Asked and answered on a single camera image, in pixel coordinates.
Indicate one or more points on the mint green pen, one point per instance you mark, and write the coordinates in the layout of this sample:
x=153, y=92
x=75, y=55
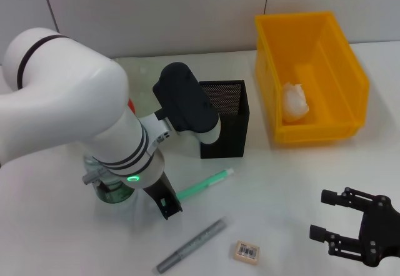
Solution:
x=209, y=182

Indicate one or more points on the yellow plastic bin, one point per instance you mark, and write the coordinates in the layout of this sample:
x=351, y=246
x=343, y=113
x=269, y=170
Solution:
x=340, y=70

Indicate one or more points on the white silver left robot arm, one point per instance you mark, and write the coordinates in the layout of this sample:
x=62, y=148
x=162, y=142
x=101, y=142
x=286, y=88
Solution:
x=68, y=107

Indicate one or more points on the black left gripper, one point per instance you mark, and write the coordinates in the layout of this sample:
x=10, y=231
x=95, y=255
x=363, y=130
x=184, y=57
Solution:
x=164, y=195

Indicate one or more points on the pale green glass fruit plate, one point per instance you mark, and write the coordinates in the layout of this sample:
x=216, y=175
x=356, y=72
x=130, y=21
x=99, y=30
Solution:
x=143, y=79

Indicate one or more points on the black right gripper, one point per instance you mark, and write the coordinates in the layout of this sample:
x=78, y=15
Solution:
x=379, y=230

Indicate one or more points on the beige eraser with barcode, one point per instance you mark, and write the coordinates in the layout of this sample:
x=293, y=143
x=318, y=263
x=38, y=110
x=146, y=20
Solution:
x=247, y=252

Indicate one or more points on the clear green-label water bottle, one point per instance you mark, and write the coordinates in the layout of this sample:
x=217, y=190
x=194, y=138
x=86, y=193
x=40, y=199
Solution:
x=115, y=193

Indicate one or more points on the white paper ball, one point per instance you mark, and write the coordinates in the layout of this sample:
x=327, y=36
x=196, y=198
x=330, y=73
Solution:
x=295, y=102

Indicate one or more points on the orange fruit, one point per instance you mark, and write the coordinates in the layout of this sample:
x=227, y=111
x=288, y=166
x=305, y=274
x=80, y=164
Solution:
x=132, y=105

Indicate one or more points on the silver grey marker pen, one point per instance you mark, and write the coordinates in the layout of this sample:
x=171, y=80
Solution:
x=193, y=244

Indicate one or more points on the black mesh pen holder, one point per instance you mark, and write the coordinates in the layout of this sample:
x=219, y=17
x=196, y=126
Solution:
x=232, y=138

